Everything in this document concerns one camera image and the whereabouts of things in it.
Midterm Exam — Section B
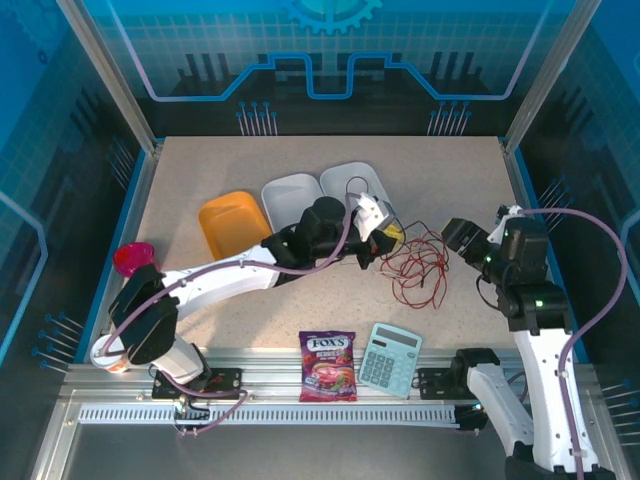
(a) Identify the white slotted cable duct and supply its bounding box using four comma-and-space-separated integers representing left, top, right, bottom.
78, 403, 460, 427

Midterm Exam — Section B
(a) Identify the silver pull-tab tin can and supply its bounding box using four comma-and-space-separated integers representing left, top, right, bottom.
89, 334, 132, 375

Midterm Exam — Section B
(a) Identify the grey metal panel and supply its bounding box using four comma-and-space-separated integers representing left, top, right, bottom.
29, 422, 616, 480

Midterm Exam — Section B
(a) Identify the black wiring connector block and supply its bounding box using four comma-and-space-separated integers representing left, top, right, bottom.
172, 392, 211, 439
457, 402, 494, 437

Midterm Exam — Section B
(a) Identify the mint green calculator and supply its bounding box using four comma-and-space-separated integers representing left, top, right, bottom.
357, 322, 424, 400

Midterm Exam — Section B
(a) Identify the aluminium frame post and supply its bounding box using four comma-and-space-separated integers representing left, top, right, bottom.
499, 0, 599, 156
53, 0, 165, 155

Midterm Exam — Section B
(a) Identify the purple Fox's candy bag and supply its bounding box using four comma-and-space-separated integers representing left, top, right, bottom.
298, 329, 359, 404

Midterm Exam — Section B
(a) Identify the pink lidded plastic cup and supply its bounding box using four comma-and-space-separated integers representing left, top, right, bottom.
113, 242, 157, 279

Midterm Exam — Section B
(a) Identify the orange plastic tray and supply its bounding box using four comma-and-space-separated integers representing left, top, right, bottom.
198, 190, 275, 262

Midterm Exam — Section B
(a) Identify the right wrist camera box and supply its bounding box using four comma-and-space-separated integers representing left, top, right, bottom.
487, 203, 525, 246

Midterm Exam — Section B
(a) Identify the thin white cable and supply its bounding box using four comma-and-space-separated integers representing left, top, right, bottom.
378, 259, 426, 281
389, 259, 444, 281

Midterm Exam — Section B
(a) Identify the aluminium extrusion rail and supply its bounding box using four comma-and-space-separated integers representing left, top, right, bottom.
59, 348, 604, 407

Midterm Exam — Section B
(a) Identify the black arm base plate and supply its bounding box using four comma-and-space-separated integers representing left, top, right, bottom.
151, 366, 245, 401
417, 366, 481, 401

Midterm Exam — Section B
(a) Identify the thick red wire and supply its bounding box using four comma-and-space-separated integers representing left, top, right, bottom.
399, 229, 452, 301

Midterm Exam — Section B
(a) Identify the white plastic tray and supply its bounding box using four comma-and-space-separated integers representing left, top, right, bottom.
319, 160, 400, 236
260, 172, 322, 237

